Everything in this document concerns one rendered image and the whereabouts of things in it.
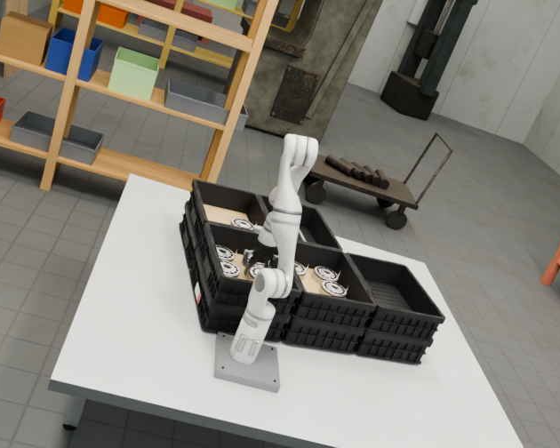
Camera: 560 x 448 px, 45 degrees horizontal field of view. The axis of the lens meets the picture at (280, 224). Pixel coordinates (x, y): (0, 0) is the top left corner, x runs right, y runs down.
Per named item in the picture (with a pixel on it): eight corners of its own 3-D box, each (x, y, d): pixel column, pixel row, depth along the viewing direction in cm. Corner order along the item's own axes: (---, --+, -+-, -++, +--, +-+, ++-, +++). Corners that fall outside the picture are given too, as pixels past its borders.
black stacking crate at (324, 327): (354, 357, 253) (366, 331, 249) (281, 346, 242) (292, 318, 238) (324, 297, 287) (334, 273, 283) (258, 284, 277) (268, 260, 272)
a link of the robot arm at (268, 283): (269, 278, 205) (251, 324, 212) (295, 280, 210) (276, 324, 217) (257, 261, 212) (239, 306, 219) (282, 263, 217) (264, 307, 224)
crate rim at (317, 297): (376, 312, 245) (379, 307, 244) (300, 298, 235) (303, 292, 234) (341, 256, 280) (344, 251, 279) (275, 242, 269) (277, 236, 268)
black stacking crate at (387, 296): (433, 345, 260) (446, 320, 255) (365, 333, 249) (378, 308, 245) (395, 288, 294) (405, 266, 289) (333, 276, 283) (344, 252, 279)
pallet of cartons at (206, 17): (208, 36, 1136) (216, 12, 1121) (206, 45, 1059) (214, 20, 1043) (139, 12, 1113) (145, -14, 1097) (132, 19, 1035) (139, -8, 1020)
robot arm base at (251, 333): (254, 367, 220) (272, 324, 214) (227, 357, 219) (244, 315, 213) (256, 351, 229) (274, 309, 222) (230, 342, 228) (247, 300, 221)
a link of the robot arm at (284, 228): (308, 216, 211) (282, 213, 205) (293, 301, 213) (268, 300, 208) (292, 212, 218) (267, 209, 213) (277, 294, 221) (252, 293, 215)
